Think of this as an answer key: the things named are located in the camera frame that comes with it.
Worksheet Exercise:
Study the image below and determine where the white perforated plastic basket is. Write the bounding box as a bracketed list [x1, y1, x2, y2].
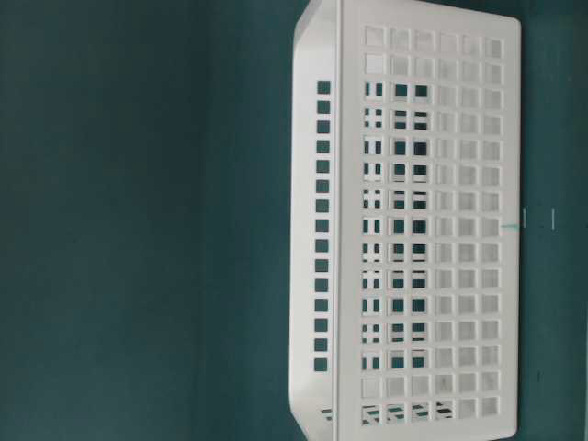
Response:
[288, 1, 521, 440]

